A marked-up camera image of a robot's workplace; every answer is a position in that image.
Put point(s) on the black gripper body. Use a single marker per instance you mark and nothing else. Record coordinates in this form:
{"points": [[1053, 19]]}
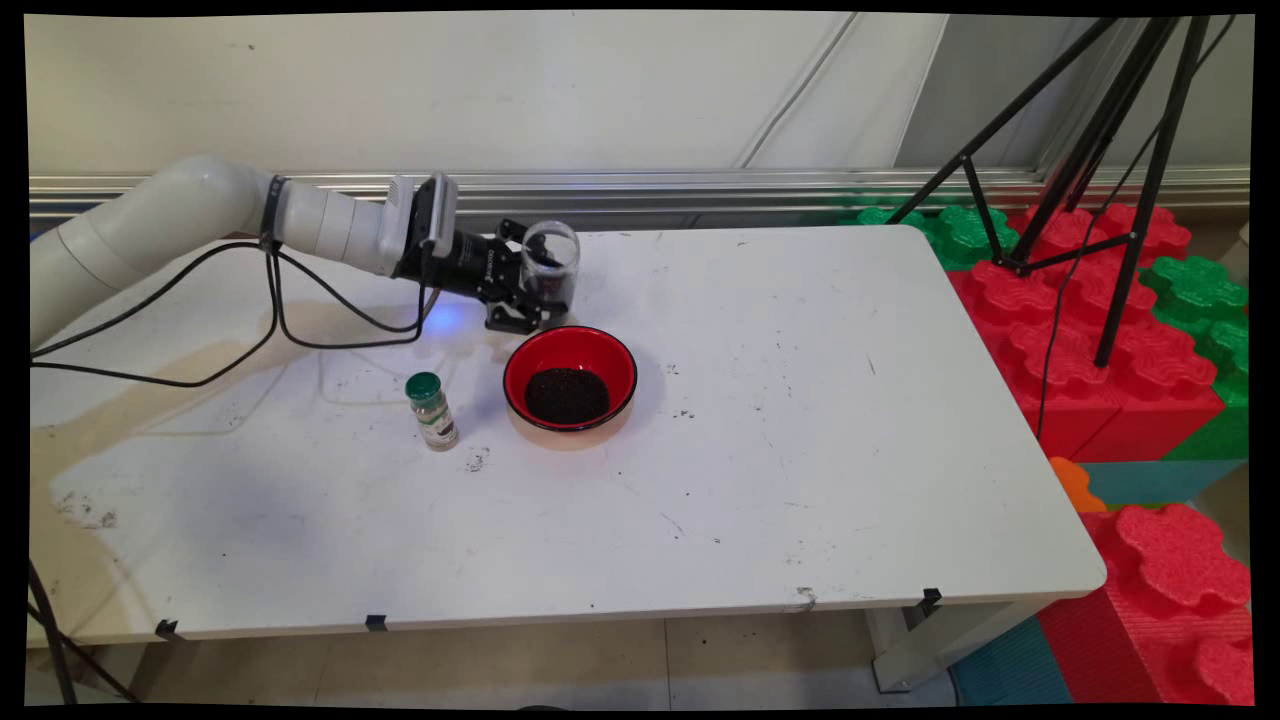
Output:
{"points": [[475, 265]]}

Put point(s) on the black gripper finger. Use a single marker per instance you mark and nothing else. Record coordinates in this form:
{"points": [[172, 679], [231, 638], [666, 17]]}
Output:
{"points": [[515, 315], [518, 235]]}

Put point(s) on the clear jar with dark grains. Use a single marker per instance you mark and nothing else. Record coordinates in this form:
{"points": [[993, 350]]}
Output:
{"points": [[558, 280]]}

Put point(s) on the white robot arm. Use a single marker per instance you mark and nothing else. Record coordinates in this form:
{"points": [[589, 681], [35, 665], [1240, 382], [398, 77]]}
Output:
{"points": [[180, 215]]}

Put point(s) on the red bowl with black rim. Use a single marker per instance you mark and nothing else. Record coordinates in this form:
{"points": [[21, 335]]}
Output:
{"points": [[570, 350]]}

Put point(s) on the dark grains heap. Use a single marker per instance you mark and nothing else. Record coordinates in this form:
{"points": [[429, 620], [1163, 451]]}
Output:
{"points": [[567, 397]]}

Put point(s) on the spice jar with green lid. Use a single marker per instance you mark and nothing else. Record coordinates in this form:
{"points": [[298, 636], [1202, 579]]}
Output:
{"points": [[434, 415]]}

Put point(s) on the black tape piece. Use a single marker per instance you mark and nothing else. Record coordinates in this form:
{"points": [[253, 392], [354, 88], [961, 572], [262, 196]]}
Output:
{"points": [[376, 622], [931, 600], [167, 628]]}

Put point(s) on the green foam block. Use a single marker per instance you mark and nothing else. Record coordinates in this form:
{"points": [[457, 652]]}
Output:
{"points": [[1205, 300], [960, 235]]}

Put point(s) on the white table leg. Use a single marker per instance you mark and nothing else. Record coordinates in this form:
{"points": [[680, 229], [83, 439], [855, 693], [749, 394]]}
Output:
{"points": [[940, 645]]}

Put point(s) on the large red foam block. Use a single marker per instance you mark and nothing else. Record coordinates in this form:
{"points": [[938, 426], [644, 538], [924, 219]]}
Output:
{"points": [[1080, 350]]}

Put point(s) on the black tripod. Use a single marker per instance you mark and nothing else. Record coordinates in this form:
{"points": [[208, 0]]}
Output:
{"points": [[1090, 150]]}

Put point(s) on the orange foam block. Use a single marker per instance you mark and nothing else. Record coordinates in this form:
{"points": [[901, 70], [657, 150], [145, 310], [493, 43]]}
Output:
{"points": [[1075, 485]]}

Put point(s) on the teal foam floor mat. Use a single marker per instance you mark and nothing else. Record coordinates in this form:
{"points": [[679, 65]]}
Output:
{"points": [[1005, 670]]}

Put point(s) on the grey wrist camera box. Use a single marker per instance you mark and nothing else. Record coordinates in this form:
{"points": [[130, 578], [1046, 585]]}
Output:
{"points": [[438, 210]]}

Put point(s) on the aluminium wall rail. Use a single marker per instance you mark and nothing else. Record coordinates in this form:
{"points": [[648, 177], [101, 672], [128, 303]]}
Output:
{"points": [[700, 190]]}

